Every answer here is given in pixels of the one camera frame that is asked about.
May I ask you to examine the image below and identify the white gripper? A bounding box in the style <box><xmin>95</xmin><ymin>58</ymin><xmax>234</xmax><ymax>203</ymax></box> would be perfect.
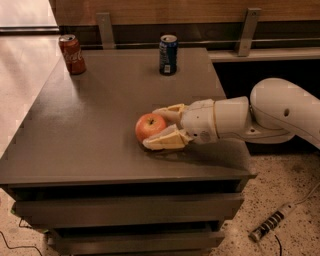
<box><xmin>142</xmin><ymin>99</ymin><xmax>218</xmax><ymax>151</ymax></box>

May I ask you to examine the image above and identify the red apple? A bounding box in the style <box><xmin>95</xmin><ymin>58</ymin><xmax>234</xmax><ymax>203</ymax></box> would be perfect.
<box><xmin>135</xmin><ymin>113</ymin><xmax>167</xmax><ymax>143</ymax></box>

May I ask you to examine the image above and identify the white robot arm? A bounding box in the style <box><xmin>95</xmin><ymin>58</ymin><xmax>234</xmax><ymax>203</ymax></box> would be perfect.
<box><xmin>142</xmin><ymin>78</ymin><xmax>320</xmax><ymax>150</ymax></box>

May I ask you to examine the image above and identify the blue soda can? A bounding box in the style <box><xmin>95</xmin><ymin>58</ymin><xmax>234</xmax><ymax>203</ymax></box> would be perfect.
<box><xmin>159</xmin><ymin>34</ymin><xmax>178</xmax><ymax>75</ymax></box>

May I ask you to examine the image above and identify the red coke can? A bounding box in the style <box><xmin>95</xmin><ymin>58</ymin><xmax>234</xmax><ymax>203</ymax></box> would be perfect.
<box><xmin>58</xmin><ymin>34</ymin><xmax>86</xmax><ymax>75</ymax></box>

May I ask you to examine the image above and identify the grey drawer cabinet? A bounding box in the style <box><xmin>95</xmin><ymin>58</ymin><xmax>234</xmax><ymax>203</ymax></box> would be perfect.
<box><xmin>0</xmin><ymin>48</ymin><xmax>251</xmax><ymax>256</ymax></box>

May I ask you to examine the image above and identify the top grey drawer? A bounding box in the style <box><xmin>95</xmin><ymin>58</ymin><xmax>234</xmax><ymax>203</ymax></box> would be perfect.
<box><xmin>14</xmin><ymin>193</ymin><xmax>243</xmax><ymax>228</ymax></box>

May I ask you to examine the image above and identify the grey drawer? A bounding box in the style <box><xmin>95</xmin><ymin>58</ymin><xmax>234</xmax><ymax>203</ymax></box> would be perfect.
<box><xmin>14</xmin><ymin>193</ymin><xmax>243</xmax><ymax>228</ymax></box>
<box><xmin>53</xmin><ymin>232</ymin><xmax>224</xmax><ymax>255</ymax></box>

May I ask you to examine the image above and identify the white power strip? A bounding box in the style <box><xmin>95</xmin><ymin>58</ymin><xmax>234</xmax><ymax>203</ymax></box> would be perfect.
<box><xmin>249</xmin><ymin>202</ymin><xmax>296</xmax><ymax>243</ymax></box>

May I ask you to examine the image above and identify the lower grey drawer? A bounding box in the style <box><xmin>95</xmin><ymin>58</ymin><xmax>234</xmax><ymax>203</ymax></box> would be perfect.
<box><xmin>53</xmin><ymin>232</ymin><xmax>224</xmax><ymax>255</ymax></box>

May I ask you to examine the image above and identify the left metal bracket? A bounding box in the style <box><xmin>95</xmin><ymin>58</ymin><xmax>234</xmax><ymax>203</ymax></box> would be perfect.
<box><xmin>96</xmin><ymin>12</ymin><xmax>115</xmax><ymax>50</ymax></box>

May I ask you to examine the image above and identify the metal bracket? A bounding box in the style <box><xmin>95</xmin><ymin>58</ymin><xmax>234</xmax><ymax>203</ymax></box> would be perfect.
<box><xmin>96</xmin><ymin>12</ymin><xmax>115</xmax><ymax>50</ymax></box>
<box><xmin>236</xmin><ymin>8</ymin><xmax>261</xmax><ymax>57</ymax></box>

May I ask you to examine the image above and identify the right metal bracket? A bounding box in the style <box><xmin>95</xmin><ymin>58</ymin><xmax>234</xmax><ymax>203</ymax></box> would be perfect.
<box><xmin>236</xmin><ymin>8</ymin><xmax>261</xmax><ymax>57</ymax></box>

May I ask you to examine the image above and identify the horizontal metal rail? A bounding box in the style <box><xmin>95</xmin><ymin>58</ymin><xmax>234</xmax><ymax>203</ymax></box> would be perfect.
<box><xmin>80</xmin><ymin>37</ymin><xmax>320</xmax><ymax>48</ymax></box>

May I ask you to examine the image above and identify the black floor cable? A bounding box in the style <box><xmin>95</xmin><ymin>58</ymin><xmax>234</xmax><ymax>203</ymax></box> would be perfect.
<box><xmin>0</xmin><ymin>218</ymin><xmax>44</xmax><ymax>256</ymax></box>

